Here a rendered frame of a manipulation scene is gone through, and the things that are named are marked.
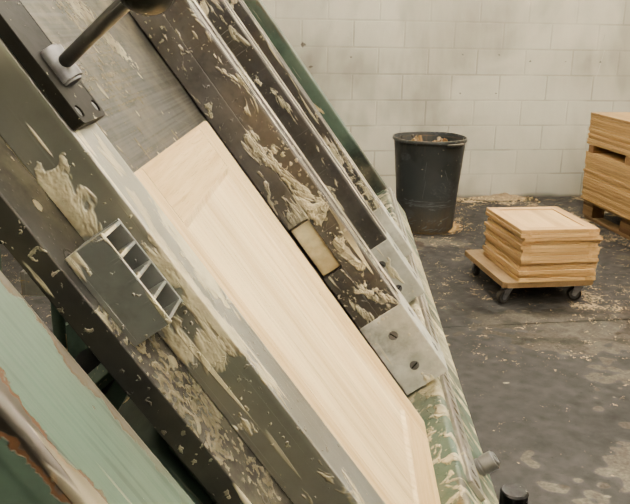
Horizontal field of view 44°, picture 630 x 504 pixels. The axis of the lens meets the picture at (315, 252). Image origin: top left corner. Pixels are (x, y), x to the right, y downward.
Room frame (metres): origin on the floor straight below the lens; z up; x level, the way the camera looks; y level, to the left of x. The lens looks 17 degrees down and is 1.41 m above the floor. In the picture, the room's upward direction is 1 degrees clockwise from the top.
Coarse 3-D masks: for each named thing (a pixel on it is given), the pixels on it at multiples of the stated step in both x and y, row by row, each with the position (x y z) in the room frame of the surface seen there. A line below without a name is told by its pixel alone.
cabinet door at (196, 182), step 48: (192, 144) 0.82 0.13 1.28; (192, 192) 0.71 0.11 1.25; (240, 192) 0.88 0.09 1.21; (192, 240) 0.62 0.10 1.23; (240, 240) 0.76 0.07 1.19; (288, 240) 0.92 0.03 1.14; (240, 288) 0.66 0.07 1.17; (288, 288) 0.80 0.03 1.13; (288, 336) 0.69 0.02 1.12; (336, 336) 0.84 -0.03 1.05; (336, 384) 0.72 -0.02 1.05; (384, 384) 0.89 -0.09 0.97; (336, 432) 0.62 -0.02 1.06; (384, 432) 0.76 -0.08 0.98; (384, 480) 0.65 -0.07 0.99; (432, 480) 0.79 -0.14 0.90
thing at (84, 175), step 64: (0, 64) 0.50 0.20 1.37; (0, 128) 0.50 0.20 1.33; (64, 128) 0.50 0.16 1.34; (64, 192) 0.50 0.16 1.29; (128, 192) 0.51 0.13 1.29; (192, 256) 0.54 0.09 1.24; (192, 320) 0.50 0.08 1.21; (256, 384) 0.50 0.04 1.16; (256, 448) 0.50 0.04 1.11; (320, 448) 0.50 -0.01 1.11
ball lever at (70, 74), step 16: (128, 0) 0.46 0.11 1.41; (144, 0) 0.45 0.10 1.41; (160, 0) 0.46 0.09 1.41; (112, 16) 0.48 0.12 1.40; (96, 32) 0.49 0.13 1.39; (48, 48) 0.52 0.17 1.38; (80, 48) 0.50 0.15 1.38; (48, 64) 0.51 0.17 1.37; (64, 64) 0.51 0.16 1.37; (64, 80) 0.51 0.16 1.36
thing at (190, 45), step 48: (192, 0) 1.08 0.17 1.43; (192, 48) 1.04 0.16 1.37; (192, 96) 1.04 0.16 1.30; (240, 96) 1.04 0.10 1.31; (240, 144) 1.04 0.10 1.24; (288, 144) 1.04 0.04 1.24; (288, 192) 1.04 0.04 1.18; (336, 240) 1.03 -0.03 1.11; (336, 288) 1.03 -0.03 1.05; (384, 288) 1.03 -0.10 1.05; (384, 336) 1.03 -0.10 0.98
